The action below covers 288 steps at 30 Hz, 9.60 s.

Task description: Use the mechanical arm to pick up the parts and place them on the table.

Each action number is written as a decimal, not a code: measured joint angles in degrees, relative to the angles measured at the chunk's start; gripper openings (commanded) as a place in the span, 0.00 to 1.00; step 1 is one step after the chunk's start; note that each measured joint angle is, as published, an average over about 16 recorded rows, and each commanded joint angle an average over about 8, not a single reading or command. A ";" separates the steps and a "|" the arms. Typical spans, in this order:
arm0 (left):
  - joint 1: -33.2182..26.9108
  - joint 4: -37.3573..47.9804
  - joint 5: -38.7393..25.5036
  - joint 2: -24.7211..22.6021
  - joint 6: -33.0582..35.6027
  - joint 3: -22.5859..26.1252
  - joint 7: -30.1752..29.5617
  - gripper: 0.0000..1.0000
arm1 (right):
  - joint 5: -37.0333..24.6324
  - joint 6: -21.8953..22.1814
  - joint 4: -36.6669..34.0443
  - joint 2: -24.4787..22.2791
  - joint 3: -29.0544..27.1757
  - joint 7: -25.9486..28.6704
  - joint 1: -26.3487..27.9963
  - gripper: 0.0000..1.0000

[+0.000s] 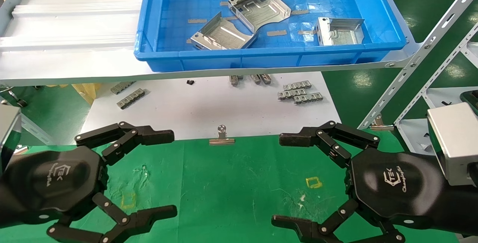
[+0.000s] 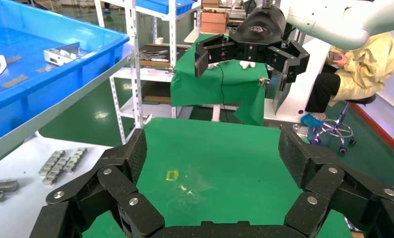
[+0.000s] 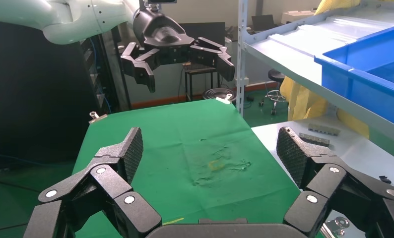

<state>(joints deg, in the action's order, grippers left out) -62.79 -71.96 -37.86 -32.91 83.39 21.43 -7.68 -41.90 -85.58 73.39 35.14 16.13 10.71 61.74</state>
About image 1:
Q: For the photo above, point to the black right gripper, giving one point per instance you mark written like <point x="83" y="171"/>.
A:
<point x="396" y="190"/>

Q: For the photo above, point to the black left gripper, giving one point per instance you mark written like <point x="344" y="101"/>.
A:
<point x="56" y="183"/>

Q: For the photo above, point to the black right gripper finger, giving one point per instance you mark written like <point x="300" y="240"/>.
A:
<point x="298" y="138"/>

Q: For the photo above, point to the large sheet-metal bracket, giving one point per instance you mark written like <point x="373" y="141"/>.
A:
<point x="261" y="9"/>

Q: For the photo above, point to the small metal link strip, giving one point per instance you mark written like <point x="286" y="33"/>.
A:
<point x="291" y="93"/>
<point x="266" y="78"/>
<point x="297" y="85"/>
<point x="234" y="80"/>
<point x="122" y="87"/>
<point x="130" y="98"/>
<point x="308" y="98"/>
<point x="256" y="79"/>

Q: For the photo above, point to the yellow tape square mark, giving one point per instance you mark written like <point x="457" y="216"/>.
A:
<point x="313" y="182"/>
<point x="124" y="201"/>

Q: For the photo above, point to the green table mat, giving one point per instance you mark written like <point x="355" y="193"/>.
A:
<point x="239" y="190"/>

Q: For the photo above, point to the silver binder clip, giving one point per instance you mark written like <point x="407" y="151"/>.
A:
<point x="222" y="140"/>
<point x="381" y="126"/>

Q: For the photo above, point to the clear plastic film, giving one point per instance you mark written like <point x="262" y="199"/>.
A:
<point x="308" y="37"/>

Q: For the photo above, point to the white metal side shelf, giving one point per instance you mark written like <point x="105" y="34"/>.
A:
<point x="414" y="131"/>

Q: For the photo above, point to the perforated grey angle bar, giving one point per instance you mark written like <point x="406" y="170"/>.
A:
<point x="429" y="43"/>
<point x="440" y="69"/>

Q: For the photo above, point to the grey metal shelf tray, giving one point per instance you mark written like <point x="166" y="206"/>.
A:
<point x="74" y="30"/>

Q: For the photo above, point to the dark tray edge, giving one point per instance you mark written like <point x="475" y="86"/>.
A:
<point x="471" y="99"/>

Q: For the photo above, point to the small folded sheet-metal bracket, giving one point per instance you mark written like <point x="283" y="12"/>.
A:
<point x="340" y="36"/>

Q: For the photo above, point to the grey metal frame bar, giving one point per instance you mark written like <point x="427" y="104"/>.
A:
<point x="37" y="129"/>

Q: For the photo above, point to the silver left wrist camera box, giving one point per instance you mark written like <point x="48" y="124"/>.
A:
<point x="8" y="134"/>

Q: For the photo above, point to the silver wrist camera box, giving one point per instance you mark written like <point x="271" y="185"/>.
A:
<point x="8" y="134"/>
<point x="453" y="142"/>

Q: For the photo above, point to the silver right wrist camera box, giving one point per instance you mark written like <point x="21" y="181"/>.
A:
<point x="453" y="142"/>

